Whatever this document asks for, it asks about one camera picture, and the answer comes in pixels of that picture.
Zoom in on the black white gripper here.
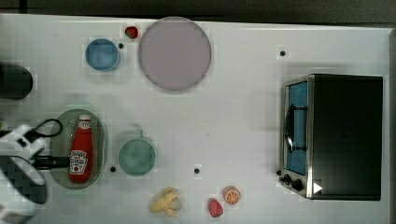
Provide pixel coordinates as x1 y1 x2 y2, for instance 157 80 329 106
0 124 70 170

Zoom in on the red ketchup bottle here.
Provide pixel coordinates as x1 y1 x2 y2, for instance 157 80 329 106
68 114 93 184

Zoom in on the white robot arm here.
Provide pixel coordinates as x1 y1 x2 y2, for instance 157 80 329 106
0 125 70 224

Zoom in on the green oval strainer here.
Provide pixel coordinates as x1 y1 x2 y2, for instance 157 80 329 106
49 109 107 189

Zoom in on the black cylinder container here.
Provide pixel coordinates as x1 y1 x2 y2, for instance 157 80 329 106
0 63 34 100

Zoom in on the green mug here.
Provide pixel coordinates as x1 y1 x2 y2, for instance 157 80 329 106
118 130 157 176

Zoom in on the blue plastic cup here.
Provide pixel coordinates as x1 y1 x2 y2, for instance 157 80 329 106
85 38 120 72

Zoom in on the peeled banana toy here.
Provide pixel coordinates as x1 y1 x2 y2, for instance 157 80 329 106
149 187 182 217

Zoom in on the small red strawberry toy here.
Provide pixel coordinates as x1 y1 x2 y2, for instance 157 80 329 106
124 26 138 39

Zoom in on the large grey round plate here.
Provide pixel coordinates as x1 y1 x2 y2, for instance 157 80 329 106
138 17 211 91

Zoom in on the large red strawberry toy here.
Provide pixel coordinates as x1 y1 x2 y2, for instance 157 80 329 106
208 198 223 217

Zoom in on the orange half toy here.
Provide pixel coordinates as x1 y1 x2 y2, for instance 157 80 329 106
222 186 241 205

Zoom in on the black toaster oven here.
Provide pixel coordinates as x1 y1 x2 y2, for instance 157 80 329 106
276 74 383 201

